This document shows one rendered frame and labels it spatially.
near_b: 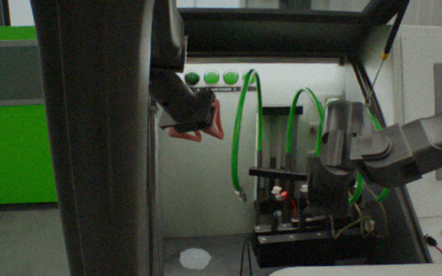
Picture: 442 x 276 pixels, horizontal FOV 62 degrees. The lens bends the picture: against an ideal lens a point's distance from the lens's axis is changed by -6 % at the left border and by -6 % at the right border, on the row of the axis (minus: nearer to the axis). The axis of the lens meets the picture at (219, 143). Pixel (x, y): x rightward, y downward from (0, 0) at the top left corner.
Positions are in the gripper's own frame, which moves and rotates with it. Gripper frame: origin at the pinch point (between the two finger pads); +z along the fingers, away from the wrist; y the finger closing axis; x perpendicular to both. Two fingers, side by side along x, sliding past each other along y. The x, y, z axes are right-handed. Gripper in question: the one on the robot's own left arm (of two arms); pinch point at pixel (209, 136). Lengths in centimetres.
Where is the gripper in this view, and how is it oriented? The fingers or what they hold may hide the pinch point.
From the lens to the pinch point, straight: 75.5
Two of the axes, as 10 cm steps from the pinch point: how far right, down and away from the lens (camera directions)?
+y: -8.7, 1.0, 4.8
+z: 4.6, 5.2, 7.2
